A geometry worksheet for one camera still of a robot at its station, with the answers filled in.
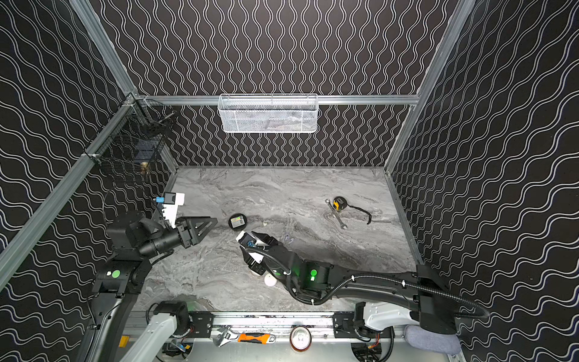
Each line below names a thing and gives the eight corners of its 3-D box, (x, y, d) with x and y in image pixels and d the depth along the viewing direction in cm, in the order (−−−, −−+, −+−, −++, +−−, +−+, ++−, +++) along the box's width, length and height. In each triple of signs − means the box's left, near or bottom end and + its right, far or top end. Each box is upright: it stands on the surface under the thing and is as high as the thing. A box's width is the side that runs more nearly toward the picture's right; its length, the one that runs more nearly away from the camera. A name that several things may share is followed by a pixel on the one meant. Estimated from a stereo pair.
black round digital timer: (228, 231, 99) (226, 228, 97) (231, 216, 104) (229, 213, 102) (245, 231, 99) (244, 228, 97) (247, 216, 104) (246, 213, 102)
